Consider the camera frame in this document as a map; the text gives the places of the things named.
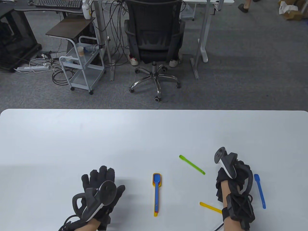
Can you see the person's left hand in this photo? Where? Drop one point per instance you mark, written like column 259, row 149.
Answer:
column 105, row 174

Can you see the person's right hand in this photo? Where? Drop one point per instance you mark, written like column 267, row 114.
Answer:
column 241, row 168

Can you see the small blue measuring spoon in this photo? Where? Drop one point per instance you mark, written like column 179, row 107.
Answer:
column 259, row 190

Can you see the green measuring spoon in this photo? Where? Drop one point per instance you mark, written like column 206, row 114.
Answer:
column 192, row 165

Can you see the small yellow measuring spoon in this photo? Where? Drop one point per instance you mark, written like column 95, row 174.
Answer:
column 209, row 207

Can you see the large blue measuring spoon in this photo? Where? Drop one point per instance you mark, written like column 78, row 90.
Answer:
column 156, row 179

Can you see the large yellow measuring spoon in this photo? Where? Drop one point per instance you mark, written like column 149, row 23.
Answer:
column 156, row 214

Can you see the person's left forearm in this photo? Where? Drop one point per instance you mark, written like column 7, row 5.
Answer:
column 90, row 226

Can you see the person's right forearm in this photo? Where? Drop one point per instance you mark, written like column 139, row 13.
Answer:
column 225, row 195

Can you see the black and white hand controller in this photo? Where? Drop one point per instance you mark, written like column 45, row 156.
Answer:
column 220, row 154
column 108, row 192

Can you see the grey metal utility cart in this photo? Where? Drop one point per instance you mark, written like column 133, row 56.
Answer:
column 85, row 77

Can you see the paper cup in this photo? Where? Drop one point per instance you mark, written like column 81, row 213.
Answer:
column 80, row 51

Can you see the blue grey tool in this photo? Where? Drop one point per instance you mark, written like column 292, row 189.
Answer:
column 92, row 48

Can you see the white power strip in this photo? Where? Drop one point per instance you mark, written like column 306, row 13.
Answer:
column 31, row 68

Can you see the brown side table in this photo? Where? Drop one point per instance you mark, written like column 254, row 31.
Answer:
column 69, row 27

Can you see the black mesh office chair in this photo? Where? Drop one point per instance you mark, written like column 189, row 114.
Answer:
column 154, row 24

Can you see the cardboard box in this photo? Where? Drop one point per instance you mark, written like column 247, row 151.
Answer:
column 293, row 15

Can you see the white storage box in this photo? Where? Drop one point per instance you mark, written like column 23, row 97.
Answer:
column 187, row 13

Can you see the white plastic bottle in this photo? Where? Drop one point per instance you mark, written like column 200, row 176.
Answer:
column 86, row 10

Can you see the black cabinet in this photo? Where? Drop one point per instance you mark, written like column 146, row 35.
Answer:
column 14, row 36

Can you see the white paper bag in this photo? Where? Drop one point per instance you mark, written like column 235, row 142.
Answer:
column 287, row 8

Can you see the black keyboard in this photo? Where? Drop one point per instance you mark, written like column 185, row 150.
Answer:
column 60, row 3

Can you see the black desk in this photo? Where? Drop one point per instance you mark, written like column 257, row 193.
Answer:
column 24, row 6

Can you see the white metal frame desk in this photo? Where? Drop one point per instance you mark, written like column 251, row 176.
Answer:
column 204, row 28

